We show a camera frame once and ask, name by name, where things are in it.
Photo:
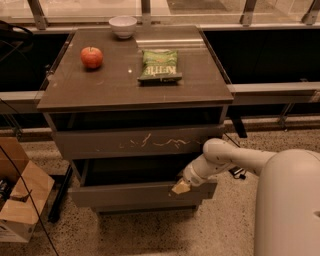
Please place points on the grey drawer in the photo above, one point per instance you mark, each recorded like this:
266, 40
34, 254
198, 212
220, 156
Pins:
92, 144
135, 182
105, 210

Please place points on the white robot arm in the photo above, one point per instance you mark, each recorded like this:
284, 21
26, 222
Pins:
287, 220

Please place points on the red apple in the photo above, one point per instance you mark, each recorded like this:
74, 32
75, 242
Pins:
91, 57

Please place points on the grey bottom drawer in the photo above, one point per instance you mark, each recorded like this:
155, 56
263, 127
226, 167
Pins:
105, 210

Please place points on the grey top drawer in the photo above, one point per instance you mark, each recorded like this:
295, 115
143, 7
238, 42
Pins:
92, 144

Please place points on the green kettle chips bag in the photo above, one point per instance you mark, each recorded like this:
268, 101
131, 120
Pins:
160, 65

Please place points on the black power adapter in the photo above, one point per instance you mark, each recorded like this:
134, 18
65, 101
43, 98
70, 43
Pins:
235, 171

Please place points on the black bag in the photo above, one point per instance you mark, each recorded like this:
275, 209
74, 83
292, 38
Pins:
15, 35

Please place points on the cardboard box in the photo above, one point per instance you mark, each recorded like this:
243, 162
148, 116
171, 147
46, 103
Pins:
29, 189

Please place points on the grey drawer cabinet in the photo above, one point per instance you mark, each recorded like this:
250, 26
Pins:
111, 96

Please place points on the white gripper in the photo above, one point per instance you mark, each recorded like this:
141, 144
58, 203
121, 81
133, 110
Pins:
191, 176

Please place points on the metal window railing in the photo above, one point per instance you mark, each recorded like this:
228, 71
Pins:
208, 14

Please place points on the black metal bar left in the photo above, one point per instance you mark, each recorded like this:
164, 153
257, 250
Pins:
62, 181

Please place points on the white bowl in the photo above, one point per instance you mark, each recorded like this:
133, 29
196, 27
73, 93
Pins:
123, 26

